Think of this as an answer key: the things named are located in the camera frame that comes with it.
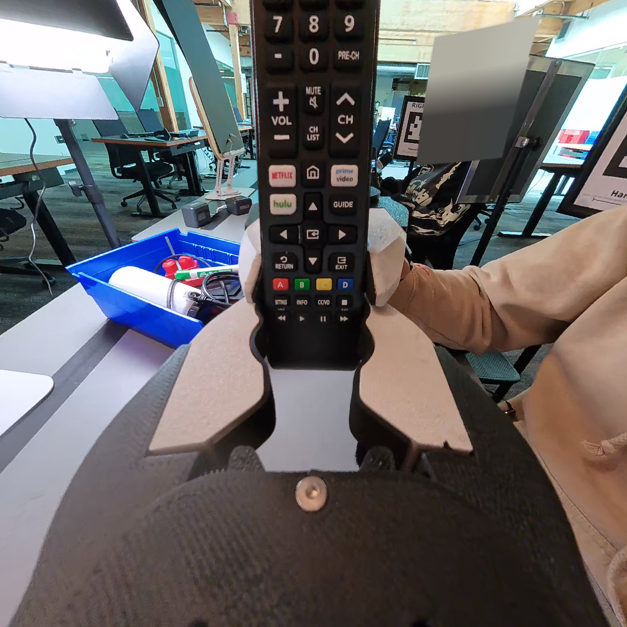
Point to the blue plastic bin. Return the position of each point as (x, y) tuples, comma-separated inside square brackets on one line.
[(142, 318)]

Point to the black tripod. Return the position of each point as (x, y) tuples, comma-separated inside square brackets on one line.
[(93, 196)]

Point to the dark grey box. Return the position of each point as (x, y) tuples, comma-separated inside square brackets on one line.
[(238, 205)]

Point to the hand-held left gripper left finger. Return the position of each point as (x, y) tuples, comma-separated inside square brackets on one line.
[(215, 387)]

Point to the black remote control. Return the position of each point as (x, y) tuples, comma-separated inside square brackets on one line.
[(313, 147)]

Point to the green dry erase marker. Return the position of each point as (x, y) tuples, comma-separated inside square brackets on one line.
[(205, 274)]

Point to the white cylinder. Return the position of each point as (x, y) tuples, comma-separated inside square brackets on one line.
[(142, 286)]

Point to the red plastic part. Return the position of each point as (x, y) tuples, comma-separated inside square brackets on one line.
[(183, 264)]

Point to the teal office chair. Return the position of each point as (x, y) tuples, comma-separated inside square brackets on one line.
[(492, 367)]

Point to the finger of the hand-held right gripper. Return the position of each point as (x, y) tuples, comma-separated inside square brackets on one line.
[(387, 254), (251, 264)]

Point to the grey display board on stand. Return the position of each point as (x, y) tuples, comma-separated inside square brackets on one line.
[(494, 181)]

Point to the light panel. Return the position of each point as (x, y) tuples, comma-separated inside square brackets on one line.
[(59, 98)]

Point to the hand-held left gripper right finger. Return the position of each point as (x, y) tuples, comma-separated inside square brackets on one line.
[(411, 392)]

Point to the person's beige hoodie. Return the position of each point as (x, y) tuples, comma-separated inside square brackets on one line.
[(588, 441)]

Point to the grey metal rod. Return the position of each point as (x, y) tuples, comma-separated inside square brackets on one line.
[(170, 246)]

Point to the black board with wooden rim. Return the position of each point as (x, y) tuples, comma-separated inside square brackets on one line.
[(205, 63)]

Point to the framed marker poster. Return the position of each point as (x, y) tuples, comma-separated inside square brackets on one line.
[(406, 127), (602, 191)]

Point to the person's right forearm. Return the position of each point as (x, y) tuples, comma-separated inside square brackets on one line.
[(514, 289)]

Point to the black office chair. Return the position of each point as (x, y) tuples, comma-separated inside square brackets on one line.
[(132, 164)]

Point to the wood top desk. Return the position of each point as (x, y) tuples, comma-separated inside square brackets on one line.
[(29, 164)]

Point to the wood edged desk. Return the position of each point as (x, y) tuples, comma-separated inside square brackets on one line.
[(147, 141)]

